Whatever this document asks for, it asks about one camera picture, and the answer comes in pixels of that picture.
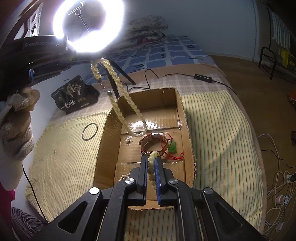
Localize small pearl strand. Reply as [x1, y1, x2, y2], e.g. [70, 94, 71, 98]
[117, 173, 133, 184]

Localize beige checked blanket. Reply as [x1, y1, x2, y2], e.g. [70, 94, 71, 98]
[50, 62, 269, 234]

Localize black snack bag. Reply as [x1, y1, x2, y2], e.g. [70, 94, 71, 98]
[50, 75, 100, 115]

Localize yellow striped blanket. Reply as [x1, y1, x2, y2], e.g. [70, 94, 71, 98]
[24, 89, 252, 241]

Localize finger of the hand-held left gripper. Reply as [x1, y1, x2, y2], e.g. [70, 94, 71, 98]
[67, 53, 102, 66]

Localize person's left hand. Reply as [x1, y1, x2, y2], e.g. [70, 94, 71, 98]
[0, 89, 40, 160]

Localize folded floral quilt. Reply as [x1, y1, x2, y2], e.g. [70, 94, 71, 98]
[120, 16, 168, 50]

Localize jade pendant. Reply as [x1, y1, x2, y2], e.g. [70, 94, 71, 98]
[141, 133, 185, 161]

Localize large bead bracelet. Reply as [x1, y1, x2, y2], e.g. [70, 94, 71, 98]
[147, 151, 160, 189]

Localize brown leather watch strap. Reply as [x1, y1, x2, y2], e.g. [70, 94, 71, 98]
[139, 133, 169, 154]

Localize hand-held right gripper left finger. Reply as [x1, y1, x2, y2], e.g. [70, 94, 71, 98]
[37, 155, 148, 241]

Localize white floor cables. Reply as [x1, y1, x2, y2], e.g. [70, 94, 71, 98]
[257, 133, 296, 232]

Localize pink clothing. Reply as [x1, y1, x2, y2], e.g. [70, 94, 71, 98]
[0, 179, 15, 232]

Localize long twisted pearl necklace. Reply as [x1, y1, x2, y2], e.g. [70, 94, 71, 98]
[90, 58, 147, 137]

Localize striped clothing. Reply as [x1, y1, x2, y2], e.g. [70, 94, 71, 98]
[10, 206, 49, 241]

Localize black cable with controller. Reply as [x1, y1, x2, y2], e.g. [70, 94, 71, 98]
[144, 68, 240, 98]

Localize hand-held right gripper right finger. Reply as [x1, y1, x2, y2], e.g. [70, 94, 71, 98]
[154, 156, 266, 241]

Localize ring light with phone holder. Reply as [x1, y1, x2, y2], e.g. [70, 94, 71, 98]
[53, 0, 125, 55]

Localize black metal rack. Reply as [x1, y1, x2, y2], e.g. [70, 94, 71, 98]
[258, 46, 296, 80]

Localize striped hanging towel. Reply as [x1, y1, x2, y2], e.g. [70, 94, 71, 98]
[269, 7, 292, 49]

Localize thin black cable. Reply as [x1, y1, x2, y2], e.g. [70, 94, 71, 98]
[22, 162, 48, 224]

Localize cardboard box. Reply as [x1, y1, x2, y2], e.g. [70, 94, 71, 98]
[92, 88, 196, 210]

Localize black bangle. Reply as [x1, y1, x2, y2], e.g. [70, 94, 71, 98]
[82, 123, 99, 141]

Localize blue patterned bed sheet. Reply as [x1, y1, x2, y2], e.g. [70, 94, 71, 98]
[104, 35, 214, 72]

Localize black tripod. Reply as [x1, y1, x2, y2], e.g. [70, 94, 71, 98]
[105, 58, 137, 99]

